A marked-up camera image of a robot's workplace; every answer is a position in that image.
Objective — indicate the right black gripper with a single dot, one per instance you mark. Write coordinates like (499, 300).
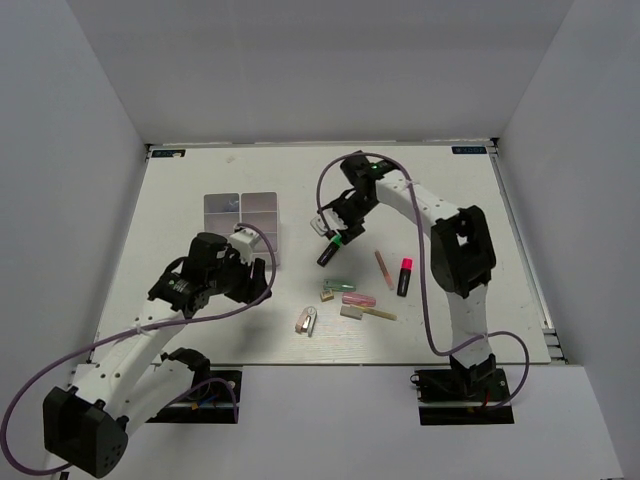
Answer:
(354, 230)

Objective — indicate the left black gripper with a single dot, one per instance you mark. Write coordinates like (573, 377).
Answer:
(259, 280)

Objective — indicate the green cap black highlighter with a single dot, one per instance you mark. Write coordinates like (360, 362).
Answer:
(334, 245)

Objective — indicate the pink cap black highlighter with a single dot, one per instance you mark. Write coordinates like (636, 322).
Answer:
(405, 273)

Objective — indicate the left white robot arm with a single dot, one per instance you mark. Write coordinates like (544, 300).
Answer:
(90, 423)

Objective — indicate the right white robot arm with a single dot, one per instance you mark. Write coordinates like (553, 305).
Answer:
(455, 248)

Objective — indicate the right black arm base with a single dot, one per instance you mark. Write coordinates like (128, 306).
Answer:
(442, 401)

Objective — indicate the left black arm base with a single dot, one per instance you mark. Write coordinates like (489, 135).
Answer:
(211, 405)

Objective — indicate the green correction tape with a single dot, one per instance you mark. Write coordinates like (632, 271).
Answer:
(339, 285)

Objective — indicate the orange pink pencil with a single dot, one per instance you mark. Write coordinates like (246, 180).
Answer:
(384, 270)

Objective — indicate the yellow small eraser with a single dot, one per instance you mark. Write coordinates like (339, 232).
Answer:
(326, 295)

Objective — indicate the pink correction tape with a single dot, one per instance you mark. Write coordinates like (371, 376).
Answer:
(356, 299)

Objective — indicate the grey eraser block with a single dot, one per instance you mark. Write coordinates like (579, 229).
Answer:
(352, 312)

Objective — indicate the right white organizer bin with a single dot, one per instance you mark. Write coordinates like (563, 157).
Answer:
(261, 209)

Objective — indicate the white organizer bin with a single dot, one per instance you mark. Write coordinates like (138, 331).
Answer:
(215, 219)
(261, 209)

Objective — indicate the left white organizer bin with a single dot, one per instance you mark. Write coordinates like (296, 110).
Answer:
(215, 219)

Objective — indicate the yellow flat stick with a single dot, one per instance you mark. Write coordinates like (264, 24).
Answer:
(380, 314)

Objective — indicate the right blue table label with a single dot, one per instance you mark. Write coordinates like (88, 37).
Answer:
(468, 150)

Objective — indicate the blue table label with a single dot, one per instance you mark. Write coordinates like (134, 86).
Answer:
(468, 150)
(168, 153)

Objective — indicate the left blue table label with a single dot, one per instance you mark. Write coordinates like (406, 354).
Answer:
(168, 153)

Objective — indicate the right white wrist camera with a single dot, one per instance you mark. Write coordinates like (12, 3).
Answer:
(329, 219)

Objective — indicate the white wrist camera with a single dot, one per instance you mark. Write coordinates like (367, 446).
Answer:
(329, 219)
(244, 241)

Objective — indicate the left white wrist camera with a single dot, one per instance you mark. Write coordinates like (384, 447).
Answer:
(244, 241)

